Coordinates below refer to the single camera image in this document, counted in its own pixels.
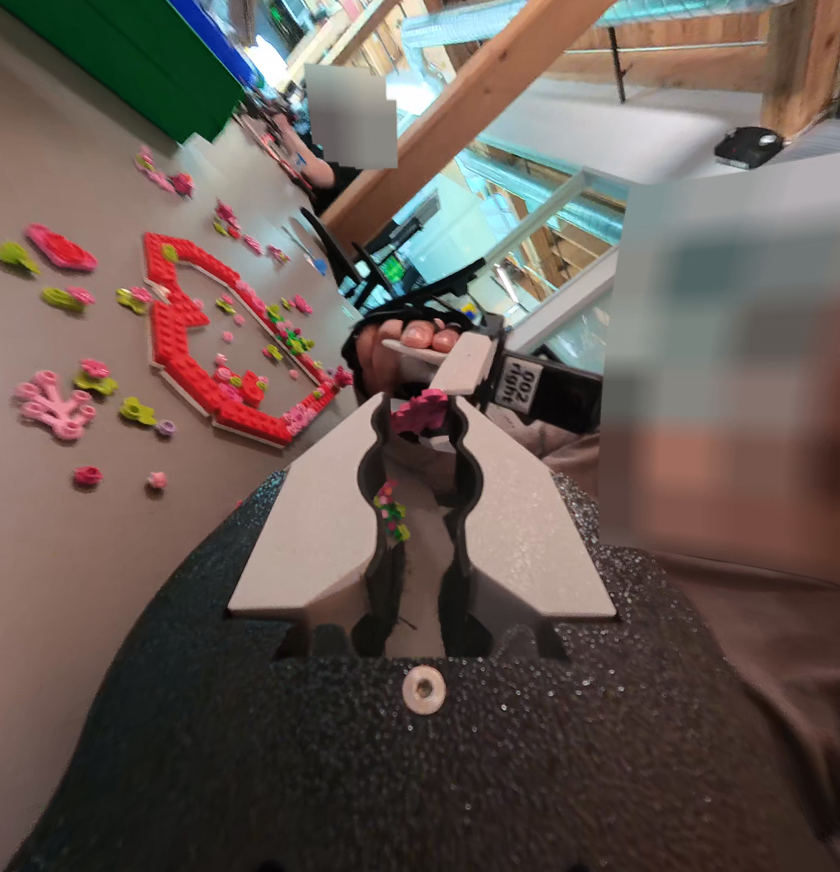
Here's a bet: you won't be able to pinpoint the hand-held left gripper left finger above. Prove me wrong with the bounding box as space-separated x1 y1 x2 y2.
227 394 402 648

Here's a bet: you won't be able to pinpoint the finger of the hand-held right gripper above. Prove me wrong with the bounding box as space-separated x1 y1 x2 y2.
433 332 500 396
381 338 449 367

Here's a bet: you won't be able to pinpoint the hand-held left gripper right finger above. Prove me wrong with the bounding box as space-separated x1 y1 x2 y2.
439 396 619 651

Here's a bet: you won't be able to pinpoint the dark pink lego rose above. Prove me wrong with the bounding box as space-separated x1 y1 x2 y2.
391 388 449 437

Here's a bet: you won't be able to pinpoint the red lego heart frame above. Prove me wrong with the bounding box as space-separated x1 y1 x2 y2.
142 232 356 449

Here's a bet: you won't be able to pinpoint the person's right forearm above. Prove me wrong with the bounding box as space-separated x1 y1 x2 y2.
515 412 601 478

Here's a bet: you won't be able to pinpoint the green stem lego flower bunch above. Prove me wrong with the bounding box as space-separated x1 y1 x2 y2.
373 480 411 544

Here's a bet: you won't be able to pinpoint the plain pink lego branch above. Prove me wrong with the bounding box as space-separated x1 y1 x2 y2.
12 370 97 442

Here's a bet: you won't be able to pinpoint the pink and red lego piece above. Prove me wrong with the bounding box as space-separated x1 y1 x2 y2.
23 223 99 273

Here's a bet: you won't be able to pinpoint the person's right hand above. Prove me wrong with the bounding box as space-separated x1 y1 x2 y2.
356 318 462 403

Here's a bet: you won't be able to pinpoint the black tripod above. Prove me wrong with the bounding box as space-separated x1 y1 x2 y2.
352 238 487 317

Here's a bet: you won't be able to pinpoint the black chair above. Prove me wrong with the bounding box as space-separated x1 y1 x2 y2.
298 206 366 304

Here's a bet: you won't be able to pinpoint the wooden beam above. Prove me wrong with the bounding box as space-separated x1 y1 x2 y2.
321 0 615 239

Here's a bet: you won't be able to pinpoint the black ceiling device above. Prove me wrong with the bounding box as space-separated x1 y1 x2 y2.
714 126 785 169

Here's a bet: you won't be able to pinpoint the blue plastic bin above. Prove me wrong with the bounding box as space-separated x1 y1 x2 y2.
168 0 257 86

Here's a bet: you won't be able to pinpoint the stacked green plastic bins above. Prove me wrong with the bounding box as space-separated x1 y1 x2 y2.
0 0 247 144

